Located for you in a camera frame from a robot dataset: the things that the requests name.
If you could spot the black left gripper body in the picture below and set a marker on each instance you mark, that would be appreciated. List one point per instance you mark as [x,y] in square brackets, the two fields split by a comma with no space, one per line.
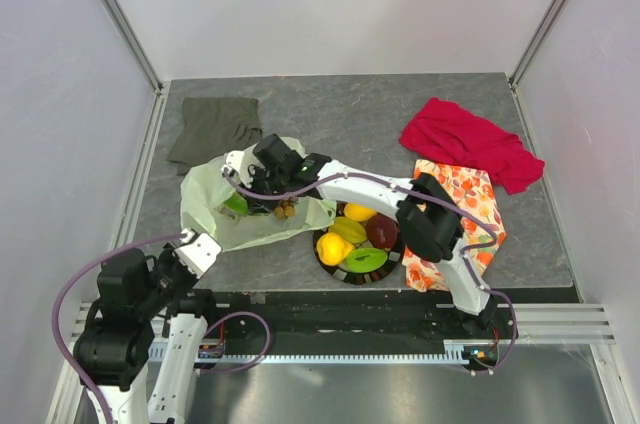
[172,274]

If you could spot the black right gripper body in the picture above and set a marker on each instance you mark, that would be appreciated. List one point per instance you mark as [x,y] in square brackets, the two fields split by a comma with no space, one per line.
[266,184]

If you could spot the brown fake walnuts cluster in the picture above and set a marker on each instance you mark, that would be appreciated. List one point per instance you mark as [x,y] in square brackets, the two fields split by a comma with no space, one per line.
[285,210]

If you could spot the fake watermelon slice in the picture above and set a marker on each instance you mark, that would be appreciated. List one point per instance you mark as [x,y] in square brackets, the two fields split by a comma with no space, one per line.
[237,204]

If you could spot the pale green plastic bag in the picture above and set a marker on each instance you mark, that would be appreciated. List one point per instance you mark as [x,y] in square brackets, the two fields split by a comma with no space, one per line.
[205,189]

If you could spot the yellow fake pear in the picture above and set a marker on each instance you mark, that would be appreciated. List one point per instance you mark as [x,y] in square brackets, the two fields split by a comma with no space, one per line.
[332,249]

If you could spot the yellow orange fake mango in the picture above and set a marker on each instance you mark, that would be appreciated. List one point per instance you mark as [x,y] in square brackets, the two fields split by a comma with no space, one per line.
[358,213]

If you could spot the yellow fake starfruit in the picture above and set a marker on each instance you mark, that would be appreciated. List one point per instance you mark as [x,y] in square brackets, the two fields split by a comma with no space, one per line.
[348,229]

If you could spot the green fake starfruit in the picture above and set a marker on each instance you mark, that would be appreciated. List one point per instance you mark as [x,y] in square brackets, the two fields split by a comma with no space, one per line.
[366,260]

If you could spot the dark red fake apple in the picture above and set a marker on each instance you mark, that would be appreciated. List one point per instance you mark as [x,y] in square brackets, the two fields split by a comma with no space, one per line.
[382,232]

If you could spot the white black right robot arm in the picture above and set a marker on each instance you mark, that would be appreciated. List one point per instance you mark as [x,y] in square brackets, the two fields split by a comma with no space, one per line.
[430,223]

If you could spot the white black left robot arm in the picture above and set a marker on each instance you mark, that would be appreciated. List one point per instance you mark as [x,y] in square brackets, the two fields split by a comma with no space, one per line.
[113,349]

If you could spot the dark olive cloth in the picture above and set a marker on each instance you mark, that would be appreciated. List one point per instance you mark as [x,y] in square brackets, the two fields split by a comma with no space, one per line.
[212,127]

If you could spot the cream plate with dark rim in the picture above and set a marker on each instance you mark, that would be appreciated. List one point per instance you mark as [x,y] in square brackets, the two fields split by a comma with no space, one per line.
[343,274]

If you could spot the red cloth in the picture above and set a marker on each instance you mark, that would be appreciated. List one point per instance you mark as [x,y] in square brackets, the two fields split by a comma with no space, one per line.
[446,133]

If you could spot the orange floral cloth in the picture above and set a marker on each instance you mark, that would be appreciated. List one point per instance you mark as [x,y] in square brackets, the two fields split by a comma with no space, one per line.
[472,190]

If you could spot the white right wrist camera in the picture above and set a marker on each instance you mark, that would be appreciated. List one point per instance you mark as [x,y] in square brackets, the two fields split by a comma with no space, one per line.
[240,167]

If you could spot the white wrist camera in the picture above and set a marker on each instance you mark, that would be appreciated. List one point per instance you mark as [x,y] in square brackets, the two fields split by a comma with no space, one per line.
[198,252]
[240,167]

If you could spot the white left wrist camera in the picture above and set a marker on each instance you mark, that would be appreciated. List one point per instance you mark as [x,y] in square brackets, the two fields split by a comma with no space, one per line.
[198,252]

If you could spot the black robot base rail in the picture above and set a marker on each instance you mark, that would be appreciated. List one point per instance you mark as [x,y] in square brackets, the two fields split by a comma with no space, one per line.
[368,321]

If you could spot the grey slotted cable duct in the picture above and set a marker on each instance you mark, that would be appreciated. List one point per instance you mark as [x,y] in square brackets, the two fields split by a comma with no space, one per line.
[453,354]

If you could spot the left aluminium frame post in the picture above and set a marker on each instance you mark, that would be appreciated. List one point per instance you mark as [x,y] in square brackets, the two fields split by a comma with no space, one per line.
[132,42]

